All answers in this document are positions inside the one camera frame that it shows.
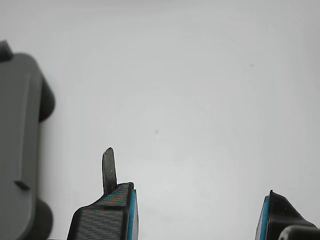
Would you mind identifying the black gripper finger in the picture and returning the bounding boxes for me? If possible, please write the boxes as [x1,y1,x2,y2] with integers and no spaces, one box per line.
[66,146,140,240]
[254,189,318,240]

